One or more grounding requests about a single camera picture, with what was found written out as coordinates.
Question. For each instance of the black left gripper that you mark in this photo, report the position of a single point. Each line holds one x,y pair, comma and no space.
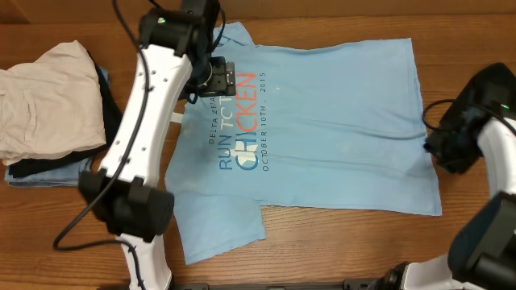
224,80

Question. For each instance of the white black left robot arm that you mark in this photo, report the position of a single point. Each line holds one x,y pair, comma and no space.
174,62

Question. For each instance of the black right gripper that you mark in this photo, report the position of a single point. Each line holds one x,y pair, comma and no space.
454,165

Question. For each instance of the light blue printed t-shirt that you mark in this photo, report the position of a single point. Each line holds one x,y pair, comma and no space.
336,128

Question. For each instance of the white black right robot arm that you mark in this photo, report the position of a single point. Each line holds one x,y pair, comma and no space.
479,123

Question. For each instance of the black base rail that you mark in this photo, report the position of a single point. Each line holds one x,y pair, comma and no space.
347,284

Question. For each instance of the beige folded garment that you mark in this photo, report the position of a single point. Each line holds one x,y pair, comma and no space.
52,106

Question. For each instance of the black folded garment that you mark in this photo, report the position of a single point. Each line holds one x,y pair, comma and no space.
54,113

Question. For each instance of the blue folded jeans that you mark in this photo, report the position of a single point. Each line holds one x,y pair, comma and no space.
67,170

